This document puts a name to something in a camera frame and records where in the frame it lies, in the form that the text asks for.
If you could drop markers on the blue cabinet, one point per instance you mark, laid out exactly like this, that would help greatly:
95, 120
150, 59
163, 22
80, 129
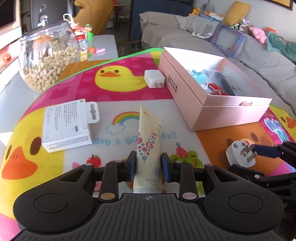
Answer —
157, 7

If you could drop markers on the white round plug adapter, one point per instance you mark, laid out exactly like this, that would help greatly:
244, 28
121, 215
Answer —
237, 154

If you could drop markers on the green toy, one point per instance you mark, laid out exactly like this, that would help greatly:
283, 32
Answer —
89, 33

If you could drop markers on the pink plush toy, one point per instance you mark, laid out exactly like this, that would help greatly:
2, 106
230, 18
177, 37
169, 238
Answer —
259, 33

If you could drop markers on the white square charger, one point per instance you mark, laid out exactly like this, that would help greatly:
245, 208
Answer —
152, 77

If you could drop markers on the cream cosmetic tube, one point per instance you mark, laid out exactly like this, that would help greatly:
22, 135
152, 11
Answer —
148, 139

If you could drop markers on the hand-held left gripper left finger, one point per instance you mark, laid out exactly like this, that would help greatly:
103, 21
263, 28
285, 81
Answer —
132, 162

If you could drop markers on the teal oval case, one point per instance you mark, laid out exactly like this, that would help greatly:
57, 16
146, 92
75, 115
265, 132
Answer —
200, 79

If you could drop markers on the white packaging box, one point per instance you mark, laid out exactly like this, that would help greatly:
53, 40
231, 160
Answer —
64, 125

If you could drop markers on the yellow plush toy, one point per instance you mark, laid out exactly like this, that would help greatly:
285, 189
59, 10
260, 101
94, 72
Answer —
195, 11

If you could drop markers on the pink cardboard box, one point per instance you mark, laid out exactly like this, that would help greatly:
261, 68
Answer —
185, 92

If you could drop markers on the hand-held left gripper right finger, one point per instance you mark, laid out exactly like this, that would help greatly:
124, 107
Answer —
165, 165

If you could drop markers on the teal blanket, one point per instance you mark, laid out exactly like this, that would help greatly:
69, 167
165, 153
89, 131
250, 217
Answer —
282, 46

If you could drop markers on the yellow cushion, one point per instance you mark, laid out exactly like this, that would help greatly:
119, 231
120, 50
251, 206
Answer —
237, 12

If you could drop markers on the colourful cartoon play mat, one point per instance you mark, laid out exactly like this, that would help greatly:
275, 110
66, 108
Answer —
115, 104

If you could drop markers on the clear plastic bag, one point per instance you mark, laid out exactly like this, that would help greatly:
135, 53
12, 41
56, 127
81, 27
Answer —
212, 75

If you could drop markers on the television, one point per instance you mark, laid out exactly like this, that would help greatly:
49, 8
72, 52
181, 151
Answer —
5, 12

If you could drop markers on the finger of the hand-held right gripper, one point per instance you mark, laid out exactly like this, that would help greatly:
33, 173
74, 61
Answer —
266, 150
252, 173

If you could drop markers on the wide picture frame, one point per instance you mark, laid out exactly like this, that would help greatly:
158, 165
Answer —
282, 3

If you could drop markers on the white plastic bag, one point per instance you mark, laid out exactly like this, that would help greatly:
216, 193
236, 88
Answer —
69, 19

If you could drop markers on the orange pumpkin light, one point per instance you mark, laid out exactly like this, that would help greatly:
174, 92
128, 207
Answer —
7, 57

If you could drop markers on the red lighter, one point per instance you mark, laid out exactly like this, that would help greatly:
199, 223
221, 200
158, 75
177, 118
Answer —
217, 89

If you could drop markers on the bunny plush toy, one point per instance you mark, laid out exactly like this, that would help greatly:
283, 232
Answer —
245, 26

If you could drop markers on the small red-capped bottle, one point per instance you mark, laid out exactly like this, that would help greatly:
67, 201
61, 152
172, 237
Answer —
82, 47

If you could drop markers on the grey plush toy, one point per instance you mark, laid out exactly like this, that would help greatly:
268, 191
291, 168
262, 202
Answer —
208, 6

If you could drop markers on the grey covered sofa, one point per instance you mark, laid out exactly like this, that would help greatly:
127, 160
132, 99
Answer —
266, 60

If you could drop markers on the purple window box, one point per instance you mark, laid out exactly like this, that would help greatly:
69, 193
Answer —
238, 46

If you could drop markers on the glass jar of peanuts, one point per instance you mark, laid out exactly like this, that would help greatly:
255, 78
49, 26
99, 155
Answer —
46, 60

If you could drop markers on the yellow plush chair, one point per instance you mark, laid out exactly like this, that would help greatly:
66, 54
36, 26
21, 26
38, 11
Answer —
94, 11

